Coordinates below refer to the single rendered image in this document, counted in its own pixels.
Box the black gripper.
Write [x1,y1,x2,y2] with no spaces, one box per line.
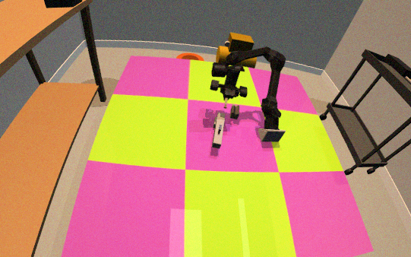
[210,77,248,100]

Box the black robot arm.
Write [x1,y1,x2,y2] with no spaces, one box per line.
[211,46,286,130]

